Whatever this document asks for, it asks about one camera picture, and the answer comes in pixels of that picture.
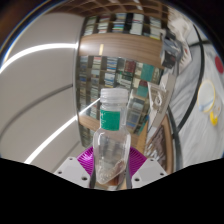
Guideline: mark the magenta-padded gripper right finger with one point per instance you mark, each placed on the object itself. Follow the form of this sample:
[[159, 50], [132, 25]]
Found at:
[[148, 171]]

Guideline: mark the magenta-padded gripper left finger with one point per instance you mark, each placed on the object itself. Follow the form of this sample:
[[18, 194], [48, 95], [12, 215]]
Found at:
[[71, 170]]

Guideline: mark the clear plastic bottle green label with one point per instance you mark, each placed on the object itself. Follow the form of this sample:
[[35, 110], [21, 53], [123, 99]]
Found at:
[[111, 146]]

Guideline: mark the curved ceiling light strip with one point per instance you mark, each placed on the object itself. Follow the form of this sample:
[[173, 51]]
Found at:
[[53, 140]]

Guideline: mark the beige architectural model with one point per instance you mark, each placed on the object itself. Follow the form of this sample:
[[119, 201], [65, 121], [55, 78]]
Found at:
[[160, 100]]

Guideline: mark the dark grey architectural model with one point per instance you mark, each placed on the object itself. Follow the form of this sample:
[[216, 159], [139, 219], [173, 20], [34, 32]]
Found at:
[[170, 56]]

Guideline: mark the straight ceiling light strip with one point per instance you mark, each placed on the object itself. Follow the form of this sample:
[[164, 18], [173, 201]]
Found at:
[[40, 50]]

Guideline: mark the wooden cubby shelf unit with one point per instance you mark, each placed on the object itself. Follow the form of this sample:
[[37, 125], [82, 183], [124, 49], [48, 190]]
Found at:
[[116, 5]]

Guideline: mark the book-filled wall shelf unit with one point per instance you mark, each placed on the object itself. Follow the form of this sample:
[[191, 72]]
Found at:
[[106, 73]]

